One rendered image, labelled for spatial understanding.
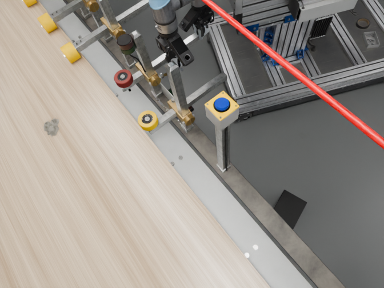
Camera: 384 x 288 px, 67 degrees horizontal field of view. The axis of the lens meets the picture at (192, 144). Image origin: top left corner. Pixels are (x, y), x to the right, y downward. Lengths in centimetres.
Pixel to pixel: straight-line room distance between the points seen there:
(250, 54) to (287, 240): 143
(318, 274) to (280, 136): 113
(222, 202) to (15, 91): 106
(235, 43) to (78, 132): 144
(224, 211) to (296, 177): 85
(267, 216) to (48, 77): 115
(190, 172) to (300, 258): 58
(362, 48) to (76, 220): 211
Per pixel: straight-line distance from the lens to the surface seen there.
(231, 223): 132
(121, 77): 135
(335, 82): 219
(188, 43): 147
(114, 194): 113
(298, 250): 126
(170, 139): 146
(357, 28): 257
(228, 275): 102
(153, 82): 135
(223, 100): 82
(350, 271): 205
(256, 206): 126
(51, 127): 135
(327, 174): 213
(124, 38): 119
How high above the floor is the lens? 192
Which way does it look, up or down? 65 degrees down
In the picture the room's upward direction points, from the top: 15 degrees counter-clockwise
